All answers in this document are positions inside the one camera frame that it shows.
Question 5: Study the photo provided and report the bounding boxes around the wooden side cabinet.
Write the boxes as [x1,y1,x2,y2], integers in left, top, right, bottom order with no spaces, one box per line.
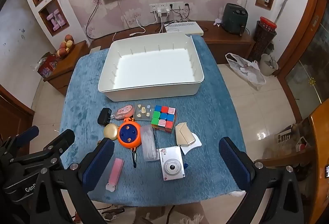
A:
[43,41,90,96]

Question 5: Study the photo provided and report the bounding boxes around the white cable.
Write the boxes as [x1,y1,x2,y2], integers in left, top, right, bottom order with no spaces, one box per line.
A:
[113,17,147,42]

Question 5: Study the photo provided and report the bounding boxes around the orange round toy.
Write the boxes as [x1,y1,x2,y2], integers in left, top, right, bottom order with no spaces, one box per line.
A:
[118,118,142,148]

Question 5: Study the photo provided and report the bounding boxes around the blue textured tablecloth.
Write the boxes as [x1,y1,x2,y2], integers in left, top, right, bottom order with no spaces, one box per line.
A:
[60,35,247,208]

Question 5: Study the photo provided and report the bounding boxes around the red lidded jar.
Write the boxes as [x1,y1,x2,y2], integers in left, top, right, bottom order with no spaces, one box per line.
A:
[259,17,277,31]

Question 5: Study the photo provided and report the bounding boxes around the peach fruit ornament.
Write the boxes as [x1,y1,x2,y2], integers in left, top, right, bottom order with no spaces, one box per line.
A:
[56,35,75,58]

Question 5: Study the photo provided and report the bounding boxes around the white wall shelf niches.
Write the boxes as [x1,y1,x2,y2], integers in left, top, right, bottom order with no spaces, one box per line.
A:
[22,0,70,36]

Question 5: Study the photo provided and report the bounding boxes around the white waste bin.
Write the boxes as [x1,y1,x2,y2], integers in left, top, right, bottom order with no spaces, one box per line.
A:
[259,54,279,77]

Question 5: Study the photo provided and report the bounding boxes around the pink correction tape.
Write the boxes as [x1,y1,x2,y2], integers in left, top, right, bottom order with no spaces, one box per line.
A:
[112,105,133,121]

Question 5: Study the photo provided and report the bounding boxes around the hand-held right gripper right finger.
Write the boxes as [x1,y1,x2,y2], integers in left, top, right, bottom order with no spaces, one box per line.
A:
[218,136,305,224]

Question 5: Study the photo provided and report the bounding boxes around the white paper card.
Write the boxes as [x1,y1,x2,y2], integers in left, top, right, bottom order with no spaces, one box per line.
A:
[180,133,202,155]

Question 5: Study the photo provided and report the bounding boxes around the wooden television cabinet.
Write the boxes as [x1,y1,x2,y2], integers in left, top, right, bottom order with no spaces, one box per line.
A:
[89,21,255,65]

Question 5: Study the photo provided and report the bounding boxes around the white plastic storage bin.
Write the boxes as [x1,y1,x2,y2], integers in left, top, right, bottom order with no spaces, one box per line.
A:
[98,32,205,103]

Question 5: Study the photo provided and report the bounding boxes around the white wall power outlets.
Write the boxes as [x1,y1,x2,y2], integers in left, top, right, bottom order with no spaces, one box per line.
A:
[149,1,185,14]

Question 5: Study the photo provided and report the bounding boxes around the white plastic bag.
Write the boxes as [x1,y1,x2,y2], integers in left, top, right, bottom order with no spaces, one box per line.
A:
[226,53,266,90]

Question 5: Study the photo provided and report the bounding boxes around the printed cardboard box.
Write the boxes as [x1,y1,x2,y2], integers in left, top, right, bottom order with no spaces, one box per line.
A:
[275,125,295,147]

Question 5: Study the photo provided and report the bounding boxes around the sheathed sword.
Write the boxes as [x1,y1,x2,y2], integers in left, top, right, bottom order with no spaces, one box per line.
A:
[275,0,293,23]

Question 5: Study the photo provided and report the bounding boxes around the black power adapter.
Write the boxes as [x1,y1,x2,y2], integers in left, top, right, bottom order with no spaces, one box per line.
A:
[98,108,113,127]

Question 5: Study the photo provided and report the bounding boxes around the wooden chair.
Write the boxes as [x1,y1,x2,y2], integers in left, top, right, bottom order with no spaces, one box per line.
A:
[257,108,329,224]

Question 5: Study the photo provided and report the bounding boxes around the white plug-in chargers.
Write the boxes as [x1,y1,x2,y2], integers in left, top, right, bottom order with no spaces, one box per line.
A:
[155,8,170,19]

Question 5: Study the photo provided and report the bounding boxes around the dark green air fryer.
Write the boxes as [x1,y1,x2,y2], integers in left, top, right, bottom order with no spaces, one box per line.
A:
[222,3,249,35]

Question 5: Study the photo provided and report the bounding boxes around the pink rectangular case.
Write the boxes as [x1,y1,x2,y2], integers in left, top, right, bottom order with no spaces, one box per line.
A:
[105,157,125,191]

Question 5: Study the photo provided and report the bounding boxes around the gold round compact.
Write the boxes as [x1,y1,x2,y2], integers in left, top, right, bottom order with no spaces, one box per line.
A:
[103,123,119,141]

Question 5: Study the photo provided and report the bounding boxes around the beige box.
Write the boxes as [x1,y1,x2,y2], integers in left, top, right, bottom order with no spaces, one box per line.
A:
[175,122,197,147]

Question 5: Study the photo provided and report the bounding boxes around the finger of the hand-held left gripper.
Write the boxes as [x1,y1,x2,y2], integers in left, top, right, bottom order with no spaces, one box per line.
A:
[42,129,76,169]
[0,126,40,160]

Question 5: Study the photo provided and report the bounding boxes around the red and white bag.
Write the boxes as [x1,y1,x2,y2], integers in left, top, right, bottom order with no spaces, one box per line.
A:
[295,136,309,152]

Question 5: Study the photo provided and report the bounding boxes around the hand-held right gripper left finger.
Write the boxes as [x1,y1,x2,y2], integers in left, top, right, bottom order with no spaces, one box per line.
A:
[28,137,115,224]

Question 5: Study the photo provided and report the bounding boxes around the white digital camera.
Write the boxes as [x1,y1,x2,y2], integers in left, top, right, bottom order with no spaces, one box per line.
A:
[159,146,186,181]

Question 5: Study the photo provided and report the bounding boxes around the colourful puzzle cube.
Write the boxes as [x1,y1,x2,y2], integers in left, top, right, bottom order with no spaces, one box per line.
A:
[151,105,177,134]

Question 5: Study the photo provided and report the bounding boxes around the wooden framed glass door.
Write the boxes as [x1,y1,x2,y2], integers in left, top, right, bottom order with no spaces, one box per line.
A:
[279,0,329,121]

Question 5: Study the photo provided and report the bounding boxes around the clear plastic box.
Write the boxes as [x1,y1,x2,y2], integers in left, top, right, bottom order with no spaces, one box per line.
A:
[140,125,159,162]

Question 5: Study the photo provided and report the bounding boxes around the black cable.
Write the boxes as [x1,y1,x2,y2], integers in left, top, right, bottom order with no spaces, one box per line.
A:
[86,0,102,39]

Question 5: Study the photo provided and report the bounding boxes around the red printed box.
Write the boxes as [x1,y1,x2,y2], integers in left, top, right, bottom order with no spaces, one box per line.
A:
[37,52,58,78]

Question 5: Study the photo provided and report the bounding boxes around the dark wooden furniture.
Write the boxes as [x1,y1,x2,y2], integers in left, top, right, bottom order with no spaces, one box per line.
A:
[0,85,35,142]

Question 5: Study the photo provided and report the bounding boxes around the dark patterned stand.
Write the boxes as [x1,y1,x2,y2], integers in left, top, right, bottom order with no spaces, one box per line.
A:
[250,21,277,62]

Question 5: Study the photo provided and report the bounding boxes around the white flat router box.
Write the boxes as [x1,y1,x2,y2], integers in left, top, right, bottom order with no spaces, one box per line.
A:
[164,21,204,37]

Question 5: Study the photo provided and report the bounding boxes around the clear sticker sheet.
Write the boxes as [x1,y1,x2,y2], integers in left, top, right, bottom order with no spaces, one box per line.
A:
[134,103,155,120]

